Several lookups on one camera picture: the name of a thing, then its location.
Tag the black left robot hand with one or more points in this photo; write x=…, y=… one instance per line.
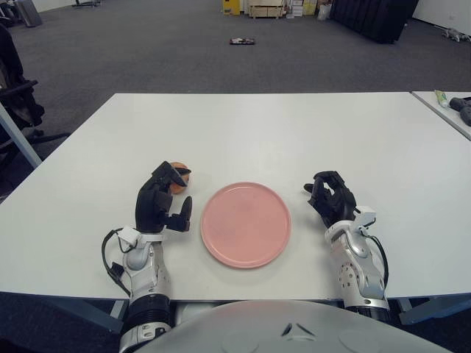
x=147, y=206

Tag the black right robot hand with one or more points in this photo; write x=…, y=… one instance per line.
x=336, y=204

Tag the red apple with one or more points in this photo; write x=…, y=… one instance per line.
x=179, y=189

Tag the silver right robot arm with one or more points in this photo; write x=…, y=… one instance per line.
x=355, y=253

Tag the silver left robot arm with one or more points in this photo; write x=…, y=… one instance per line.
x=141, y=259

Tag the pink round plate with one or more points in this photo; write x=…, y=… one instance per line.
x=246, y=224

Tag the grey robot torso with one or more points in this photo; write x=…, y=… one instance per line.
x=257, y=327

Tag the grey slanted table leg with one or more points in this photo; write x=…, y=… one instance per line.
x=18, y=136

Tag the green and white tube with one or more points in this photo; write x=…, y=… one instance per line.
x=441, y=98

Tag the black handheld controller with screen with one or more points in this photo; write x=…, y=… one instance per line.
x=460, y=103

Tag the black office chair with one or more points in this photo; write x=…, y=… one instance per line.
x=14, y=92

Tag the black curtain partition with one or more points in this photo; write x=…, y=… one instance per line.
x=368, y=20

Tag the black tray on floor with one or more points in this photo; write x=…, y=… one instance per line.
x=242, y=41

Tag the white plastic bag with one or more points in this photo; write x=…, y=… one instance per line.
x=324, y=13

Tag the grey robot dog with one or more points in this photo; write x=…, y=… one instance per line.
x=455, y=35

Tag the wooden crate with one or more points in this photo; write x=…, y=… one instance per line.
x=265, y=9

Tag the yellow box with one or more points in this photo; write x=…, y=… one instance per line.
x=231, y=7

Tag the grey bin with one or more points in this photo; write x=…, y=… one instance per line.
x=34, y=13

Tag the grey table frame beam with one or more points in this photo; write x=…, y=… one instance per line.
x=95, y=316
x=430, y=312

